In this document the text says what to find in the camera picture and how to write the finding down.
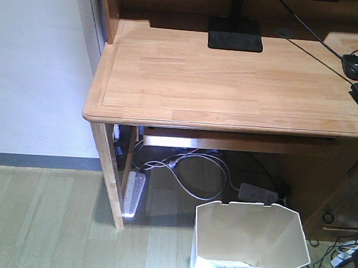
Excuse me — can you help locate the white plastic trash bin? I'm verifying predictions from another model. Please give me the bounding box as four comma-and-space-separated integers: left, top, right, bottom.
190, 201, 310, 268

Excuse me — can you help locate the white power strip left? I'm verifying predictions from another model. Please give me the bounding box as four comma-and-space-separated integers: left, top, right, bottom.
122, 171, 146, 218

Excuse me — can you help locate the white power strip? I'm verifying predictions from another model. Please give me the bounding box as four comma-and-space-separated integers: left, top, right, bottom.
330, 241, 358, 268
122, 171, 146, 218

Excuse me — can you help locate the light wooden desk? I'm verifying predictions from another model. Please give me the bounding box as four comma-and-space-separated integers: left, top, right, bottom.
83, 0, 358, 229

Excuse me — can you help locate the grey power strip under desk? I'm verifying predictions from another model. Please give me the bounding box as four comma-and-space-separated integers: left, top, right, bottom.
238, 183, 279, 205

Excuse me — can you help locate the black monitor stand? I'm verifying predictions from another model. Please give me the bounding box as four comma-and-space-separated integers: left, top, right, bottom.
207, 0, 263, 53

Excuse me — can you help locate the black computer mouse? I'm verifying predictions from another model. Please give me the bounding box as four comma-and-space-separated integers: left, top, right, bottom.
341, 54, 358, 81

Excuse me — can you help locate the white power strip right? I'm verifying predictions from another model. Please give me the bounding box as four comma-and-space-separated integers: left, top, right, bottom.
330, 241, 358, 268

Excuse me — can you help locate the white cable loop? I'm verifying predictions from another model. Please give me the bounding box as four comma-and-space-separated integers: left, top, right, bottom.
130, 139, 244, 203

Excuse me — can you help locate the black cable on desk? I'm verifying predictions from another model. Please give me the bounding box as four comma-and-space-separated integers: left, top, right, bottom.
271, 0, 358, 92

